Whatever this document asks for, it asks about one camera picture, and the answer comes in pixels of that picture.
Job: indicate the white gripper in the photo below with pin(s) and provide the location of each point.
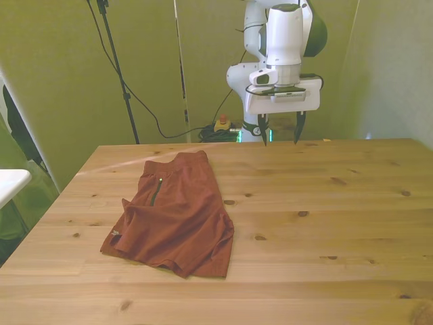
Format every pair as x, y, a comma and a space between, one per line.
287, 106

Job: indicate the rust red shorts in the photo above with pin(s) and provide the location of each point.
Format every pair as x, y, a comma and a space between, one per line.
182, 216

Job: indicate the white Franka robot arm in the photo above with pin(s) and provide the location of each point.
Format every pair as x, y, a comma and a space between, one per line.
284, 34

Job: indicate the yellow emergency stop button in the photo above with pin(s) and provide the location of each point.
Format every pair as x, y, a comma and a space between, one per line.
222, 123

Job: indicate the black tripod stand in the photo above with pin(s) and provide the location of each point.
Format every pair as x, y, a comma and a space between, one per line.
116, 64

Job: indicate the white tray edge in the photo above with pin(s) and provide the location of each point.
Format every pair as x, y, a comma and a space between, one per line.
11, 183

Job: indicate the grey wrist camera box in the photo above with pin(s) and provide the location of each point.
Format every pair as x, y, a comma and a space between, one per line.
287, 96

